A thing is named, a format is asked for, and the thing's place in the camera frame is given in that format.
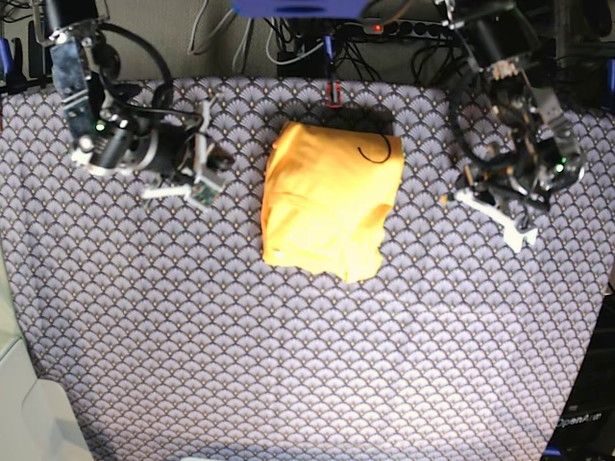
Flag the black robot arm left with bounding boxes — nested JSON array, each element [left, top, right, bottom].
[[435, 1, 586, 253]]

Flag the purple box at top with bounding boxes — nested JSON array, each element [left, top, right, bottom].
[[233, 0, 368, 19]]

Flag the yellow T-shirt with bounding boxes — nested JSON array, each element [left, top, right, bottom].
[[260, 122, 405, 283]]

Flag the tangled cables behind table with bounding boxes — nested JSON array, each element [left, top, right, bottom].
[[186, 0, 462, 85]]

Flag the blue fan-pattern tablecloth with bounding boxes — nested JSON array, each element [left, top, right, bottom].
[[1, 79, 614, 460]]

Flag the red clamp at table edge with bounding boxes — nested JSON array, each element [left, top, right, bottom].
[[326, 81, 342, 109]]

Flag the black OpenArm base box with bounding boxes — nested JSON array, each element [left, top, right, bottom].
[[541, 294, 614, 460]]

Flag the black power strip red switch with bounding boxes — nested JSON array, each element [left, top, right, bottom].
[[362, 19, 453, 40]]

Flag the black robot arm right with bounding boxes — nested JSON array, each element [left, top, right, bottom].
[[31, 1, 234, 210]]

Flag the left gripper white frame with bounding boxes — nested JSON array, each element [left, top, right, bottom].
[[439, 158, 585, 255]]

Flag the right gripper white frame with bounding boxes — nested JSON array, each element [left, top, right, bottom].
[[141, 98, 234, 211]]

